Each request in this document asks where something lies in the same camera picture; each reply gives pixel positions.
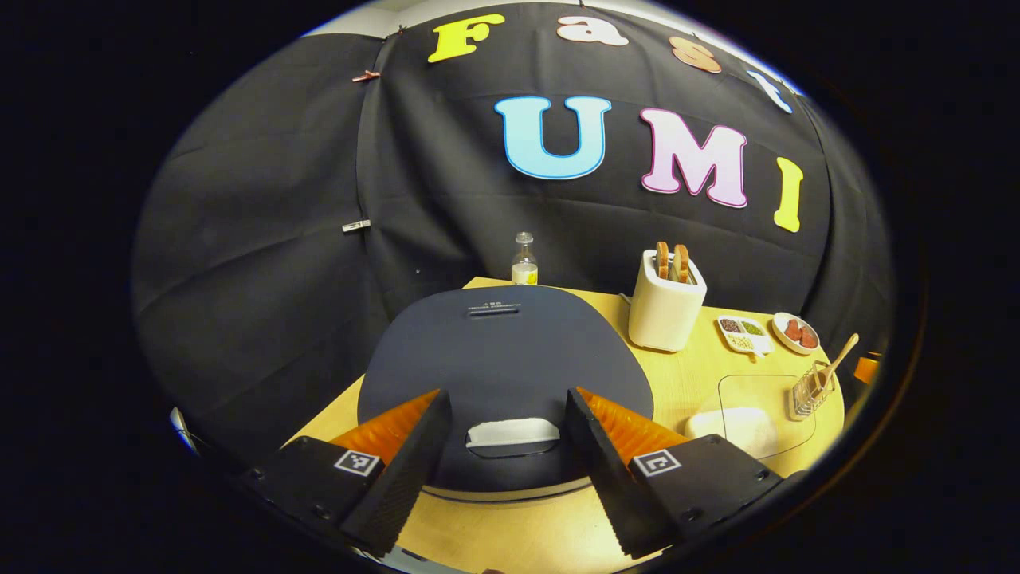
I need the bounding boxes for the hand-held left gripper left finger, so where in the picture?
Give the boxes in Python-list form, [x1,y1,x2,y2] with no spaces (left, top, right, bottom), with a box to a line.
[239,388,453,559]

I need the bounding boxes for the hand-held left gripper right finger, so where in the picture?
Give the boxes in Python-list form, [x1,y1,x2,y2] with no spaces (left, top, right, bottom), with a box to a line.
[564,387,788,560]

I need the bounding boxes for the wooden spoon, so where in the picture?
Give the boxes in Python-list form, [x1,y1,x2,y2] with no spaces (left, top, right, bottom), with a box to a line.
[813,333,860,391]

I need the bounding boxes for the white rice box clear lid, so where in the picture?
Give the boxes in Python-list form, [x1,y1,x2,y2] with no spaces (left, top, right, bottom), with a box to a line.
[684,373,818,461]

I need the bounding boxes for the dark grey rice cooker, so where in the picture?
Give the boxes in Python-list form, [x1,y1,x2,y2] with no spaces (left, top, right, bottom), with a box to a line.
[357,285,655,503]

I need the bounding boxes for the round white plate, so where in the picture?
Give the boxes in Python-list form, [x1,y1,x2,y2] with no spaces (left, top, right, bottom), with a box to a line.
[771,312,821,356]

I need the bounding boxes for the white divided bean dish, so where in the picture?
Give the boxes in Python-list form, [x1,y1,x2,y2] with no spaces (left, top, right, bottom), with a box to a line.
[716,315,775,356]

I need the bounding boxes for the white toaster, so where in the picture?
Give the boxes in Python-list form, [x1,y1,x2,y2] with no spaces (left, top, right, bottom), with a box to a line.
[628,249,708,352]

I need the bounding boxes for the small glass bottle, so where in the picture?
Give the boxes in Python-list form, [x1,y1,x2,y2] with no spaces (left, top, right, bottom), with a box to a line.
[511,232,539,286]

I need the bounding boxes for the black backdrop cloth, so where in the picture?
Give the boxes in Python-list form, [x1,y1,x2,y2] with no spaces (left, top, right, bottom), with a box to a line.
[131,4,893,455]

